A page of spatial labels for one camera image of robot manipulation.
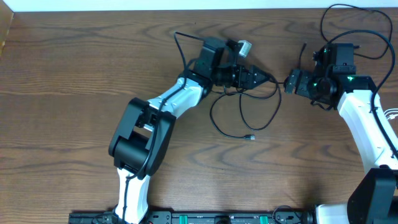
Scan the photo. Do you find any black USB cable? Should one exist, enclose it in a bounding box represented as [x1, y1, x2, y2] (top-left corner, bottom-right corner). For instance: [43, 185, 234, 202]
[209, 42, 308, 141]
[320, 3, 393, 60]

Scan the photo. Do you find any white USB cable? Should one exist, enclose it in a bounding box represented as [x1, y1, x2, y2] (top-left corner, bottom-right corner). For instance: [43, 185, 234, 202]
[384, 108, 398, 121]

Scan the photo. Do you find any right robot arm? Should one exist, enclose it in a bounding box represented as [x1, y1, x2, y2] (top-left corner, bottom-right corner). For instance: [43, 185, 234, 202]
[284, 44, 397, 223]

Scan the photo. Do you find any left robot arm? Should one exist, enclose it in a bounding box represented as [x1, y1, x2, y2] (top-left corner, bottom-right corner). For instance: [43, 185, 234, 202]
[108, 37, 271, 223]

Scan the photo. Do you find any left camera cable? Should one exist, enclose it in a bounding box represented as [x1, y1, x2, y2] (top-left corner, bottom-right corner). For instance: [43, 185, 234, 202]
[121, 31, 206, 224]

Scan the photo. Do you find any camera cable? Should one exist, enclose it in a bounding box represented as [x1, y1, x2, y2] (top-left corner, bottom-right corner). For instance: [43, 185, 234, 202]
[121, 31, 206, 224]
[325, 29, 398, 159]

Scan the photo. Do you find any right camera cable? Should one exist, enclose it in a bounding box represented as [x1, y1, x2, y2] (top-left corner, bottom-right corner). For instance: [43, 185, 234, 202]
[325, 29, 398, 159]

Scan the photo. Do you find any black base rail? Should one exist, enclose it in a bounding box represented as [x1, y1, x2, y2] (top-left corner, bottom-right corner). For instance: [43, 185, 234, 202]
[67, 205, 318, 224]

